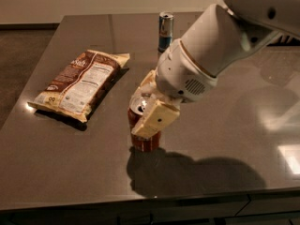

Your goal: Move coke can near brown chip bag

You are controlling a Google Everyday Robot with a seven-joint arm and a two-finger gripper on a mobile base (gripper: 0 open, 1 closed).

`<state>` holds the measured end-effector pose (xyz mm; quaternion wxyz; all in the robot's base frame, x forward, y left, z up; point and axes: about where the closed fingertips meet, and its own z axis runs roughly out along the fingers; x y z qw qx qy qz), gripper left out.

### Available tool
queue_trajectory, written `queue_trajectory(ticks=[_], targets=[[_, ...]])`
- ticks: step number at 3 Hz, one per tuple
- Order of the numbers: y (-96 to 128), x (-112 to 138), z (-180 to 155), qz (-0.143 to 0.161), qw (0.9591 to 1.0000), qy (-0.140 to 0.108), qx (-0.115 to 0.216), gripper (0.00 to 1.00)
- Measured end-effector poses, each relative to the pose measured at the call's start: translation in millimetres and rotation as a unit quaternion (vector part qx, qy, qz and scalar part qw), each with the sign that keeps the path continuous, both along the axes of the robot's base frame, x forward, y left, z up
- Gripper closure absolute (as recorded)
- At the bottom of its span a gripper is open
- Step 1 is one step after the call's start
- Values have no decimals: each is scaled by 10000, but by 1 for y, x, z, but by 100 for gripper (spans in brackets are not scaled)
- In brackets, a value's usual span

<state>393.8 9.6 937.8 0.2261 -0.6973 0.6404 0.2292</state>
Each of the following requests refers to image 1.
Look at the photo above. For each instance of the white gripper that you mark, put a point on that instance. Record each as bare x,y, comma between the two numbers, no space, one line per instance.
180,74

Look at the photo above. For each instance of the red coke can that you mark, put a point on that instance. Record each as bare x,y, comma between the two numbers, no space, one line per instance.
141,139

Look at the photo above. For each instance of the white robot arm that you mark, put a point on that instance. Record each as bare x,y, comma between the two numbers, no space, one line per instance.
236,30

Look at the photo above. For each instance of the brown chip bag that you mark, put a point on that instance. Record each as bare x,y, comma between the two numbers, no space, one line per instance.
80,85

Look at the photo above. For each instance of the blue silver energy drink can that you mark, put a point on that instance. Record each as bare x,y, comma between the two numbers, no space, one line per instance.
165,30

